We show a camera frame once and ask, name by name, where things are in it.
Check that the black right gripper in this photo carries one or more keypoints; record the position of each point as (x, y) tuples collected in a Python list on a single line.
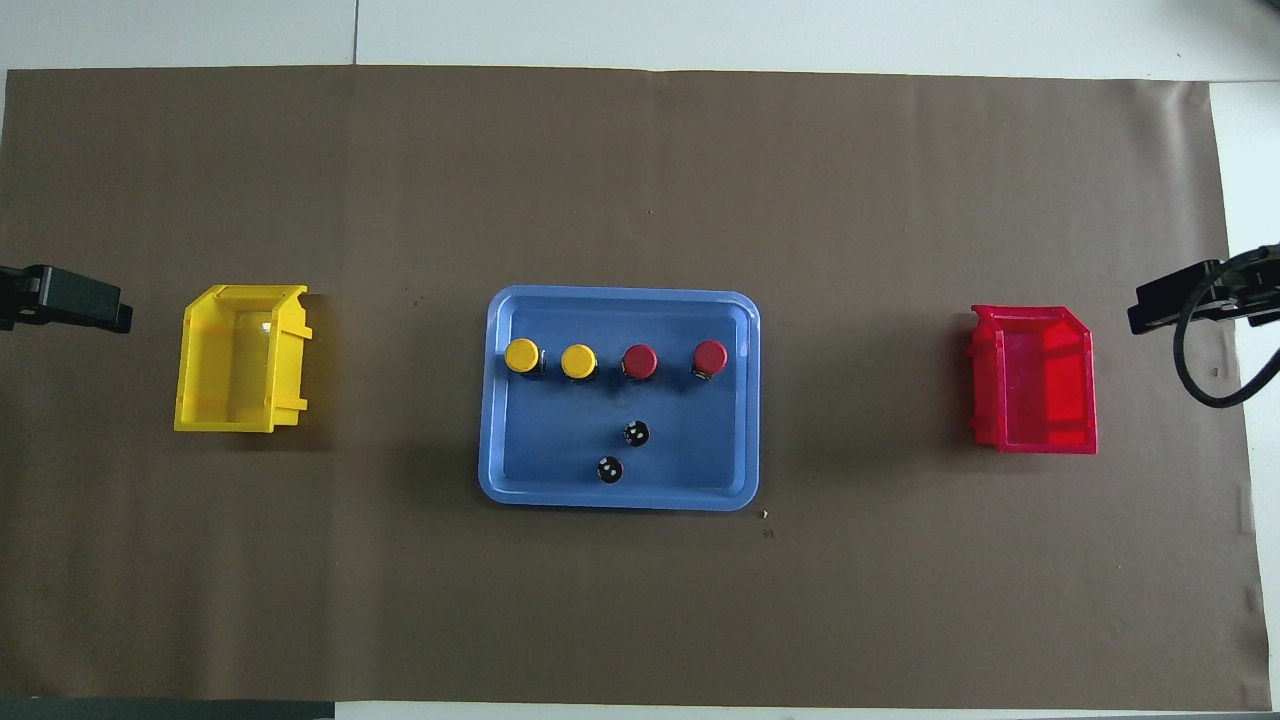
[(1250, 285)]

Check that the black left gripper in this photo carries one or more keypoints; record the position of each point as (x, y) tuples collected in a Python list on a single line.
[(14, 298)]

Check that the yellow push button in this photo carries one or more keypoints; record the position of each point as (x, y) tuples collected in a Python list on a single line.
[(521, 355), (578, 360)]

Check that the red push button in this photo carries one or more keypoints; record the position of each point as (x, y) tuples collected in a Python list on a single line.
[(711, 355), (639, 360)]

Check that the yellow plastic bin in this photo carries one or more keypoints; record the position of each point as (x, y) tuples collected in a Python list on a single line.
[(225, 360)]

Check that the red plastic bin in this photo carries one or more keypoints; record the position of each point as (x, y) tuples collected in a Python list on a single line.
[(1040, 390)]

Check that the blue plastic tray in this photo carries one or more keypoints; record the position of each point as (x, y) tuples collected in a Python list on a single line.
[(560, 440)]

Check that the brown paper table mat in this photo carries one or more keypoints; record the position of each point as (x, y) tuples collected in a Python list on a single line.
[(640, 180)]

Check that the small black cylinder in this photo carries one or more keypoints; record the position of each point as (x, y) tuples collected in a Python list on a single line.
[(610, 469), (636, 433)]

